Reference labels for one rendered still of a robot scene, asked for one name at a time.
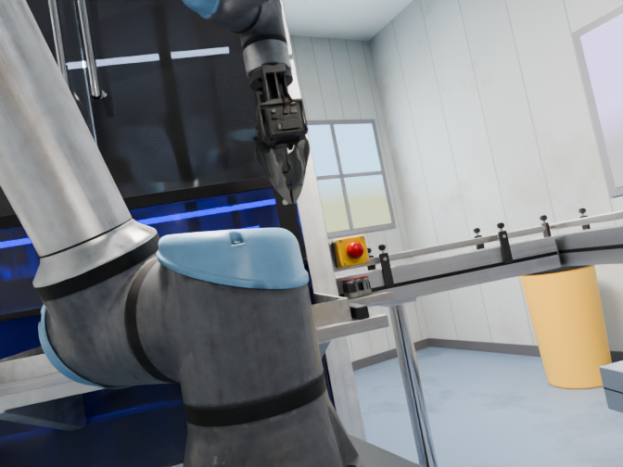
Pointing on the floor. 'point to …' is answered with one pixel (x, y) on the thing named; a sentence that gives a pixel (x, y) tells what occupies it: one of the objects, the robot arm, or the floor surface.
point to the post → (324, 283)
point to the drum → (568, 324)
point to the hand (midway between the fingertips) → (290, 196)
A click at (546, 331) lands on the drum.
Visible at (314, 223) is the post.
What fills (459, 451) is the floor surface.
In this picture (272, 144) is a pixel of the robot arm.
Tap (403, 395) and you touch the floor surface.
